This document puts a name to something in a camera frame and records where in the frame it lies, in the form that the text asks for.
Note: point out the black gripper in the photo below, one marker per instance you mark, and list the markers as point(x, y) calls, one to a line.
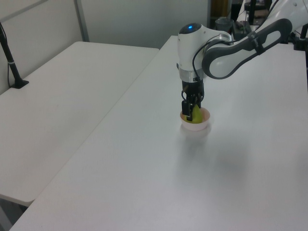
point(192, 90)

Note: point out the green pear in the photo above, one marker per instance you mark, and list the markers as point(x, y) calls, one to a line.
point(197, 115)

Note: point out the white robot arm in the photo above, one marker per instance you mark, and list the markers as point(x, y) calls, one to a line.
point(190, 48)

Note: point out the pink bowl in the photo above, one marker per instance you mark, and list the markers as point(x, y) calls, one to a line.
point(196, 126)

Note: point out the green black device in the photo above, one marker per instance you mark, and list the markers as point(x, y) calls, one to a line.
point(240, 26)

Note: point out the black monitor stand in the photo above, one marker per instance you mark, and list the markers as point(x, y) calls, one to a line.
point(252, 12)

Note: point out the white side table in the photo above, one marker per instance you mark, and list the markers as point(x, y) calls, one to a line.
point(67, 103)

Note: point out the black camera pole with clamp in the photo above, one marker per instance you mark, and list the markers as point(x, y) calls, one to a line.
point(298, 44)

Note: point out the grey metal partition post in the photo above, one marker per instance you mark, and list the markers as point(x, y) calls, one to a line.
point(81, 21)

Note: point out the black camera pole white tie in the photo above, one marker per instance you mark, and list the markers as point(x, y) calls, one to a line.
point(14, 69)

